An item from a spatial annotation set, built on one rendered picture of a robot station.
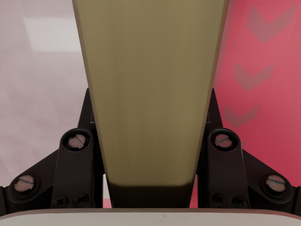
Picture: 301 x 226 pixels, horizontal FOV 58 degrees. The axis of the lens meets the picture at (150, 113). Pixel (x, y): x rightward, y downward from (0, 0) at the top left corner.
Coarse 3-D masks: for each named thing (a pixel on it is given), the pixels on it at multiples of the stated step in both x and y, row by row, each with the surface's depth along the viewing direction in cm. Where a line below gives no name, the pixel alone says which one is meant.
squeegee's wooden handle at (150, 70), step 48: (96, 0) 5; (144, 0) 5; (192, 0) 5; (96, 48) 5; (144, 48) 5; (192, 48) 5; (96, 96) 6; (144, 96) 6; (192, 96) 6; (144, 144) 7; (192, 144) 7; (144, 192) 9
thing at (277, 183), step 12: (216, 108) 11; (216, 120) 11; (204, 132) 10; (204, 144) 10; (204, 156) 10; (252, 156) 10; (204, 168) 10; (252, 168) 9; (264, 168) 9; (204, 180) 11; (252, 180) 9; (264, 180) 9; (276, 180) 9; (252, 192) 9; (264, 192) 9; (276, 192) 9; (288, 192) 9; (276, 204) 9
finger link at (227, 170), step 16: (224, 128) 10; (208, 144) 9; (224, 144) 10; (240, 144) 9; (208, 160) 9; (224, 160) 9; (240, 160) 9; (208, 176) 9; (224, 176) 9; (240, 176) 9; (208, 192) 8; (224, 192) 8; (240, 192) 8; (224, 208) 8; (240, 208) 8
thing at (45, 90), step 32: (0, 64) 17; (32, 64) 17; (64, 64) 17; (288, 64) 17; (0, 96) 19; (32, 96) 19; (64, 96) 19; (288, 96) 19; (0, 128) 21; (32, 128) 21; (64, 128) 21; (256, 128) 21; (288, 128) 21; (0, 160) 24; (32, 160) 24; (288, 160) 24; (192, 192) 27
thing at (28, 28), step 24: (0, 0) 14; (24, 0) 14; (48, 0) 14; (0, 24) 15; (24, 24) 15; (48, 24) 15; (72, 24) 15; (0, 48) 16; (24, 48) 16; (48, 48) 16; (72, 48) 16; (288, 48) 16
